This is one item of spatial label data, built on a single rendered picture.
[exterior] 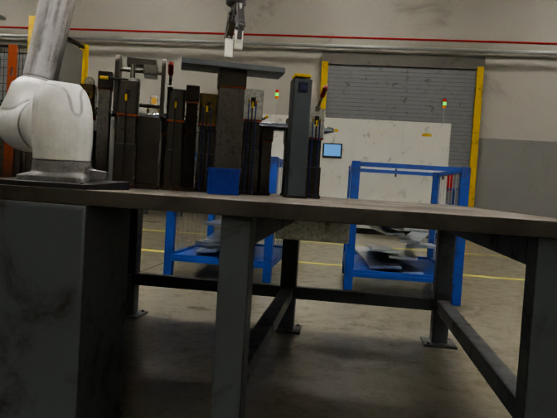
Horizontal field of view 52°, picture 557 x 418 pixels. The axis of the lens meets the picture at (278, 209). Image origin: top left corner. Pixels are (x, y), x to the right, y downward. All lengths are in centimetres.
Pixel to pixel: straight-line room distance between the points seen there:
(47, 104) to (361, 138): 870
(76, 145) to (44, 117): 11
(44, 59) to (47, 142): 33
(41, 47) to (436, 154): 879
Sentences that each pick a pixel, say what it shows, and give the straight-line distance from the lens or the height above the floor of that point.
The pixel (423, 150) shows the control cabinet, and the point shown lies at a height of 151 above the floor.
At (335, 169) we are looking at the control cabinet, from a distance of 1004.
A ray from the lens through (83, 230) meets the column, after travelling 152.
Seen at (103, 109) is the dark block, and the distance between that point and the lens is 221.
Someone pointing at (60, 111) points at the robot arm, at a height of 90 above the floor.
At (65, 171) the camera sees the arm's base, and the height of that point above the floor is 74.
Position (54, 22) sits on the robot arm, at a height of 118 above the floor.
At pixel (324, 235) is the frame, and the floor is 53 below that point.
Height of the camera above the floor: 74
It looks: 2 degrees down
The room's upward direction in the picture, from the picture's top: 4 degrees clockwise
